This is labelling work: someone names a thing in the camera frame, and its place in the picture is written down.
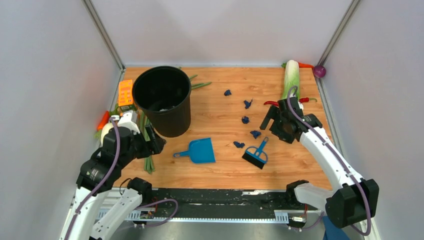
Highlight carrot at left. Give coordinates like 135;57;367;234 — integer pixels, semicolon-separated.
96;111;110;131

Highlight red chili pepper left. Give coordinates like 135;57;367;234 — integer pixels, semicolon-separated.
263;101;279;107

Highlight blue cloth at bottom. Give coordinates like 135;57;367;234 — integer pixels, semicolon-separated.
322;216;350;240

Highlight white daikon radish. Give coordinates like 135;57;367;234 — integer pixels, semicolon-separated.
99;122;114;146

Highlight green beans behind bucket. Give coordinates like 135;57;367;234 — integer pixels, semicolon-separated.
189;74;212;90

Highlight blue paper scrap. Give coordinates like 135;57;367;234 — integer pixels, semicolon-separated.
224;89;232;96
241;116;250;124
250;130;262;139
233;141;245;149
243;99;253;109

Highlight napa cabbage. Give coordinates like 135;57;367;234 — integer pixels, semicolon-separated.
281;59;300;100

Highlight carrot at right corner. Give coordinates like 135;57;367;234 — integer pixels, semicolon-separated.
298;62;314;69

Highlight blue hand brush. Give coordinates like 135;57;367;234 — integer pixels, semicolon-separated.
242;137;269;170

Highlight red chili pepper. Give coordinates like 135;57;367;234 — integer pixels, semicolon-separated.
263;101;279;107
298;97;318;103

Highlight red chili pepper right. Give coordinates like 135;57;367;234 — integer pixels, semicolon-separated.
298;97;318;103

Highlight blue dustpan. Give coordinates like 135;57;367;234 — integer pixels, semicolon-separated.
173;137;216;164

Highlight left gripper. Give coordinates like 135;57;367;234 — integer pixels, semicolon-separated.
118;123;167;167

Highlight blue paper scrap far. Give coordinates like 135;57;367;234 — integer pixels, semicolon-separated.
224;89;232;96

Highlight purple onion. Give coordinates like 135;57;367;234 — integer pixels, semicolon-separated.
312;65;327;78

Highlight orange juice carton back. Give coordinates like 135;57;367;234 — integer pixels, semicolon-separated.
117;79;137;112

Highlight green bean bundle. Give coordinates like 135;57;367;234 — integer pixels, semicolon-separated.
139;112;155;175

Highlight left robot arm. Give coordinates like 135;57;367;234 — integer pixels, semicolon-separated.
59;110;166;240

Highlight black trash bucket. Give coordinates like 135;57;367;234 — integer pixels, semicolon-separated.
132;66;192;138

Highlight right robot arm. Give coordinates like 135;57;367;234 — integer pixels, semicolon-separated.
260;96;380;229

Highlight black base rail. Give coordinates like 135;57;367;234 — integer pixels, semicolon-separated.
119;187;319;220

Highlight white slotted cable duct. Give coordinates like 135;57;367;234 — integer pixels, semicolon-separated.
96;208;290;224

